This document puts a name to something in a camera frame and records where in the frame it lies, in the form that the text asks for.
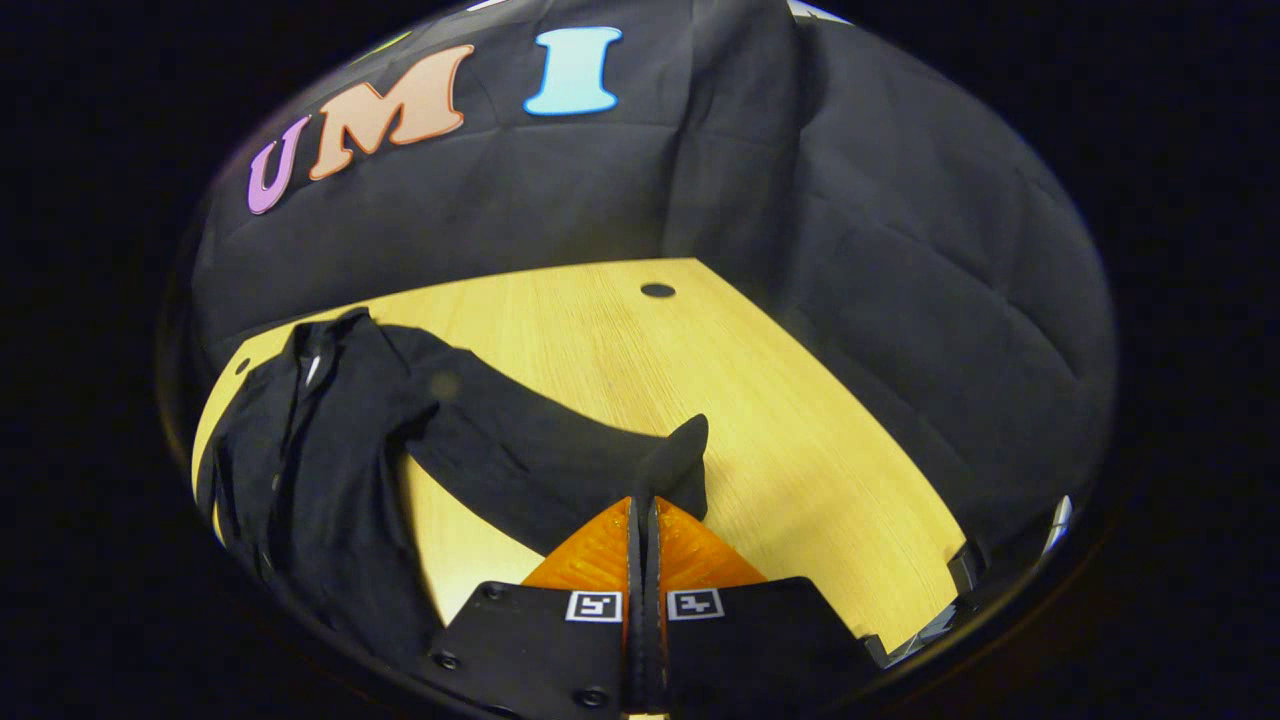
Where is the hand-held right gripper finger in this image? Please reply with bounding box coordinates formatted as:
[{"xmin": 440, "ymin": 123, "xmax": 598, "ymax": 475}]
[
  {"xmin": 430, "ymin": 497, "xmax": 647, "ymax": 720},
  {"xmin": 645, "ymin": 497, "xmax": 883, "ymax": 717}
]

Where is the black buttoned shirt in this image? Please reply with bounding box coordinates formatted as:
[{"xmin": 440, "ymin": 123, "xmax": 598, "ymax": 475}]
[{"xmin": 195, "ymin": 307, "xmax": 711, "ymax": 663}]

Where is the black backdrop cloth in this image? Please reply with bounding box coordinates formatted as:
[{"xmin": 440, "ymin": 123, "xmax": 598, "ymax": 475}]
[{"xmin": 185, "ymin": 0, "xmax": 1116, "ymax": 566}]

